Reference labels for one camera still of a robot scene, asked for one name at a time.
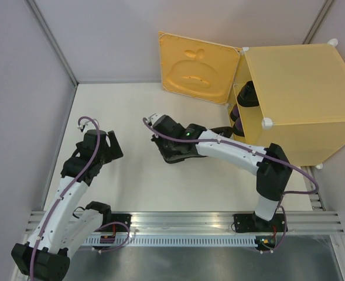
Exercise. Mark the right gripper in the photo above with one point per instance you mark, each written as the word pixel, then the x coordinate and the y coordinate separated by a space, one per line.
pixel 156 136

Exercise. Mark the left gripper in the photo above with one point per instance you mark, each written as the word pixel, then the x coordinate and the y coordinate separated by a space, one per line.
pixel 113 152

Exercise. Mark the black loafer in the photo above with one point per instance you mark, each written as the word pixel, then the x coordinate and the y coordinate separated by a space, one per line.
pixel 193 131
pixel 247 96

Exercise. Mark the purple loafer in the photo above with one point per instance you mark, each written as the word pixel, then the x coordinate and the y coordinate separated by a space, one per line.
pixel 237 128
pixel 234 114

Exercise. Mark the yellow cabinet door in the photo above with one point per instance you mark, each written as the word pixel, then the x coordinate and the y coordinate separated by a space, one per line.
pixel 197 68

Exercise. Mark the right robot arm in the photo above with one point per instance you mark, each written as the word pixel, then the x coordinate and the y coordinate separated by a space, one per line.
pixel 269 165

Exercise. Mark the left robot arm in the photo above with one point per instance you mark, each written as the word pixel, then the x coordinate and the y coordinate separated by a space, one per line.
pixel 47 253

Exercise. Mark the yellow plastic shoe cabinet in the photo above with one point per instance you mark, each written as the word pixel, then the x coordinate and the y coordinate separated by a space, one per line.
pixel 301 95

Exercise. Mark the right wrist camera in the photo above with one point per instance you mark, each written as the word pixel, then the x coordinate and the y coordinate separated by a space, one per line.
pixel 151 120

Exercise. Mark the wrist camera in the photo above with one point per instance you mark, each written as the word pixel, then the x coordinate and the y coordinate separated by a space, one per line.
pixel 151 120
pixel 81 128

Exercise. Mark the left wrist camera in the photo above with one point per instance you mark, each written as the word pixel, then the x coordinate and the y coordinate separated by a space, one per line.
pixel 81 128

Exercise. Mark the white slotted cable duct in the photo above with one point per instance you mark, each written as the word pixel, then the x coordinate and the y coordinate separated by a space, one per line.
pixel 174 241

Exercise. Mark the aluminium mounting rail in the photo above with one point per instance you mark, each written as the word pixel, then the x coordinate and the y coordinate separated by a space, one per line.
pixel 181 201

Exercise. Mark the left aluminium corner post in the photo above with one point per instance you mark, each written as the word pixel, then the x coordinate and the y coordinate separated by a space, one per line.
pixel 48 34

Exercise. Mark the aluminium corner post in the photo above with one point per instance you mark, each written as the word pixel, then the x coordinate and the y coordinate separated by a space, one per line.
pixel 48 34
pixel 318 21

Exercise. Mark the right aluminium corner post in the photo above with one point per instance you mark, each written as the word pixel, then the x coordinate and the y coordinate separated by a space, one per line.
pixel 318 21

